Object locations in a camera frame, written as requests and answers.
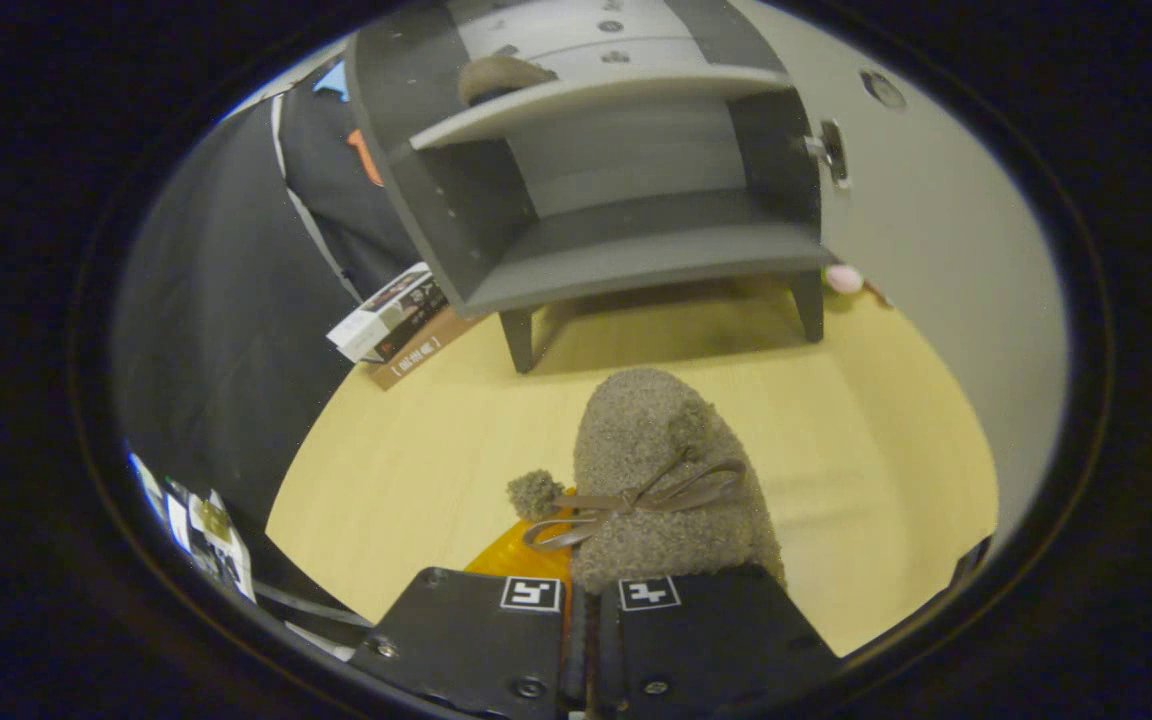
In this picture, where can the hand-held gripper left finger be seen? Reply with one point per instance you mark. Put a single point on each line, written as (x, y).
(476, 650)

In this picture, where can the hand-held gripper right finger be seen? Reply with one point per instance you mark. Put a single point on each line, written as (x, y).
(716, 640)

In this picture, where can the brown fuzzy shoe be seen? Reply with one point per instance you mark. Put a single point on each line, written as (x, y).
(501, 75)
(646, 470)

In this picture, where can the grey shoe cabinet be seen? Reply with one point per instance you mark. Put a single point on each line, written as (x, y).
(636, 250)

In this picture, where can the pile of printed packets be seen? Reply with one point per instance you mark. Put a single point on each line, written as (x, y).
(206, 535)

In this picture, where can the brown book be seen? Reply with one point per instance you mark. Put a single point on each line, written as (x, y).
(421, 352)

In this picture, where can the pink and green plush toy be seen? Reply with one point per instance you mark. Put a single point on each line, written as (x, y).
(844, 278)

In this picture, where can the black backdrop cloth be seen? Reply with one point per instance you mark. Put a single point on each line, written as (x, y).
(226, 300)

